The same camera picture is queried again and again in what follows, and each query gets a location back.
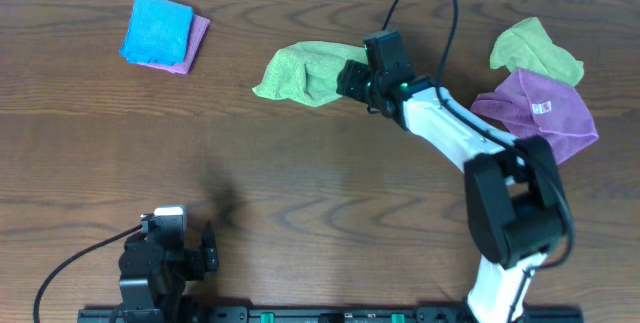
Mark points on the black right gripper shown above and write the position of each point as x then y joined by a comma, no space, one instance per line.
353,79

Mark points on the crumpled purple cloth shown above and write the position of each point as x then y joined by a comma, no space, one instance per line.
529,103

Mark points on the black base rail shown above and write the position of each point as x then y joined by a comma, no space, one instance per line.
423,314

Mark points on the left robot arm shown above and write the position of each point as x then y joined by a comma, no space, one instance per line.
155,268

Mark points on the light green cloth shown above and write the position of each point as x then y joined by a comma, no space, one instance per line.
306,72

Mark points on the folded blue cloth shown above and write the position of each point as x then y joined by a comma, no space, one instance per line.
158,32

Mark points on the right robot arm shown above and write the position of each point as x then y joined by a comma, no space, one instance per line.
516,208

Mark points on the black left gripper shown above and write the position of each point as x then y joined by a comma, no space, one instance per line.
198,257

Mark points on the folded pink cloth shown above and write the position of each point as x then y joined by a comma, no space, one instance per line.
198,29

